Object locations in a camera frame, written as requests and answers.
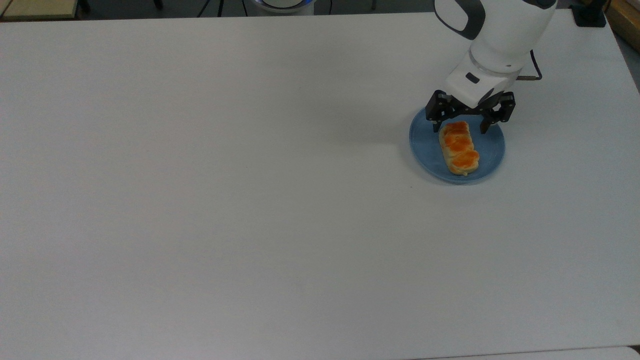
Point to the blue plastic plate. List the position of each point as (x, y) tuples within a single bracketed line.
[(487, 150)]

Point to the black table clamp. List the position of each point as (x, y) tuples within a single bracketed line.
[(590, 15)]

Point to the wooden box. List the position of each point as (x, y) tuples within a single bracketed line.
[(627, 25)]

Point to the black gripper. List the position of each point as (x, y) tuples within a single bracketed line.
[(467, 114)]

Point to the orange glazed bread loaf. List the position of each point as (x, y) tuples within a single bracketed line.
[(457, 147)]

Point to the light wooden board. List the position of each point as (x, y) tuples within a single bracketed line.
[(40, 7)]

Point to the black tripod legs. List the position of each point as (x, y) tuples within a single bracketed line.
[(220, 7)]

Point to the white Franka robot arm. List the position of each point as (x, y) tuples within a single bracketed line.
[(505, 40)]

